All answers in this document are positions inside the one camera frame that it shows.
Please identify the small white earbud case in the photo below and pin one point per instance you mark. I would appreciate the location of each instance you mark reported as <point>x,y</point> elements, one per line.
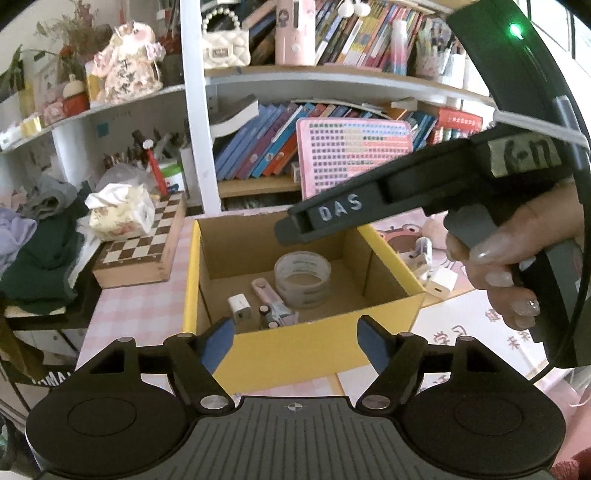
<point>239,308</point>

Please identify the thick paperback book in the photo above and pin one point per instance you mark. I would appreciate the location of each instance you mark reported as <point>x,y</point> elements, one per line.
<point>235,115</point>

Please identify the pink plush toy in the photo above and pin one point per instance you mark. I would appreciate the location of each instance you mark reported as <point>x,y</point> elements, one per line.
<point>434,227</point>

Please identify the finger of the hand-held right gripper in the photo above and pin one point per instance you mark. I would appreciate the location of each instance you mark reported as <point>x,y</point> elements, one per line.
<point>291,230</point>

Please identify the pastel gradient bottle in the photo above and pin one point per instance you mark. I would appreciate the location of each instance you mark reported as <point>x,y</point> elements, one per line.
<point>399,50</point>

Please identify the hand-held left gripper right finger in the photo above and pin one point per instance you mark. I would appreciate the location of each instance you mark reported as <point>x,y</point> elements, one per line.
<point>374,344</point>

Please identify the gold foil box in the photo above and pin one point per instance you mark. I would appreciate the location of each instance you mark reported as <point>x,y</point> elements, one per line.
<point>32,125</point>

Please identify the white charger plug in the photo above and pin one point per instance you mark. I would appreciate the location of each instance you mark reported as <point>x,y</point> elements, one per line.
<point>441,281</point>

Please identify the red white jar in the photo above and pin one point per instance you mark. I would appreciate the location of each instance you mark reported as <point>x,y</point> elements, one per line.
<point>76,101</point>

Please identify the black keyboard case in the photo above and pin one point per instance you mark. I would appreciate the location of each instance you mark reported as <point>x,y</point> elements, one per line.
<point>48,379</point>

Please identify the pink checked tablecloth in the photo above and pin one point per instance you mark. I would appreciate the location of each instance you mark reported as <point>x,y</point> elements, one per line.
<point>138,304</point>

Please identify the wooden chessboard box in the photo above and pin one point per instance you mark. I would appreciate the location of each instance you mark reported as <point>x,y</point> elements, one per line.
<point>138,258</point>

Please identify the pink learning tablet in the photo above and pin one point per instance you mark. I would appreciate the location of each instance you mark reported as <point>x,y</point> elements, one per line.
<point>351,152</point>

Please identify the white pen cup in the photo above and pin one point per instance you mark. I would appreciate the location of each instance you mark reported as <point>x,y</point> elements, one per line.
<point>457,69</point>

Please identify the green white pen holder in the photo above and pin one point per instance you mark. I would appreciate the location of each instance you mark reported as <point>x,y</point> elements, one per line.
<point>173,177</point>

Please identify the row of blue books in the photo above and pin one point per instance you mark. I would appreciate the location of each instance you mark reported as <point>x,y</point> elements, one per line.
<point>249,152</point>

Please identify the white quilted handbag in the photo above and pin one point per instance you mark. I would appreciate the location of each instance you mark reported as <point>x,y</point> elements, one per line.
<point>226,48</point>

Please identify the red book box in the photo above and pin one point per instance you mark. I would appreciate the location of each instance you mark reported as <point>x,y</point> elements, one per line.
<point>459,124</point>

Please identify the pile of clothes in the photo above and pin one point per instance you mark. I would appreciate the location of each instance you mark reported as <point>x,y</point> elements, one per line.
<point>41,258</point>

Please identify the row of colourful books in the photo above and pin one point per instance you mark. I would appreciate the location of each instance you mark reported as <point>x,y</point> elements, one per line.
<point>351,37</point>

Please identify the white shelf unit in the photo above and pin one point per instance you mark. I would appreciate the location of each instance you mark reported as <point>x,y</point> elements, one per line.
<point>196,115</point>

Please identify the pink gift box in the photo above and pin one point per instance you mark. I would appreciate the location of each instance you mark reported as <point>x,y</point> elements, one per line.
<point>53,110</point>

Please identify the floral rabbit doll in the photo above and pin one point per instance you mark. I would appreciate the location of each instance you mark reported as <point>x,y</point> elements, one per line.
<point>127,69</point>

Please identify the yellow cardboard box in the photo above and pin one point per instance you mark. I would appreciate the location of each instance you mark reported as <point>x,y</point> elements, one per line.
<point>295,350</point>

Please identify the pink patterned pen cup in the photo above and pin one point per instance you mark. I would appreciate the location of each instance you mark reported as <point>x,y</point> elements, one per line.
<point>431,62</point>

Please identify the person's right hand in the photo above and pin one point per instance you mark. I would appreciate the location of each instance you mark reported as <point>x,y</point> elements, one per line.
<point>531,221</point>

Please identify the pink cylinder container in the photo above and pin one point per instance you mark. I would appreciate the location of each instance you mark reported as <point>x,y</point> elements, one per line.
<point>295,37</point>

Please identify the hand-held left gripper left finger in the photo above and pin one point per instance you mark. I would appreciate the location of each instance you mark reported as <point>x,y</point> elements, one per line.
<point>217,346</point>

